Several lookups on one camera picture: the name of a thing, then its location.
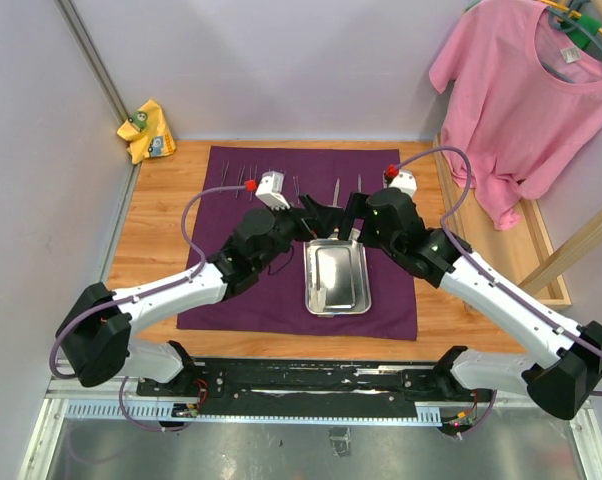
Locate yellow paper bag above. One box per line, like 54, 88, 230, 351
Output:
117, 99, 176, 165

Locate wooden beam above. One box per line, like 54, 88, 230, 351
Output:
519, 209, 602, 295

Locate white gauze pad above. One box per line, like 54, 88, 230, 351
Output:
310, 287, 328, 311

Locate green hanger clip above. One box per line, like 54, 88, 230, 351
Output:
568, 15, 601, 50

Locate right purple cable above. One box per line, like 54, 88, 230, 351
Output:
383, 144, 602, 441

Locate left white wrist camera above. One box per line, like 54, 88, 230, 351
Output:
255, 170, 291, 210

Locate aluminium rail frame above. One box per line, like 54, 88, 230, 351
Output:
18, 357, 602, 480

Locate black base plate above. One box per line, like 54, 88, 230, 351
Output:
136, 358, 491, 422

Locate yellow hoop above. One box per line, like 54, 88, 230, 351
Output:
540, 0, 602, 64

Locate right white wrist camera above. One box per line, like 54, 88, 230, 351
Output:
388, 170, 417, 198

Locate steel instrument tray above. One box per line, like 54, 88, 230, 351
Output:
303, 235, 372, 317

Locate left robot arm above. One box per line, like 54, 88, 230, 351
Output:
55, 195, 343, 396

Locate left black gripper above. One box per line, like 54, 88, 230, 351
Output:
256, 195, 343, 272

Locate grey clothes hanger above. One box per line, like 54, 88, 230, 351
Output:
547, 2, 602, 84

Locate purple surgical wrap cloth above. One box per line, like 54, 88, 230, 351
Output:
177, 146, 418, 340

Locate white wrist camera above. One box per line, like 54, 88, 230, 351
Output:
255, 170, 291, 210
388, 170, 417, 198

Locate pink t-shirt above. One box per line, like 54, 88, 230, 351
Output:
429, 1, 602, 230

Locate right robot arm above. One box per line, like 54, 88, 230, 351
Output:
339, 187, 602, 420

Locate wooden tray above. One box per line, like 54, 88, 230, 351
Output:
433, 152, 572, 311

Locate aluminium corner post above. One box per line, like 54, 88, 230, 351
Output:
54, 0, 128, 123

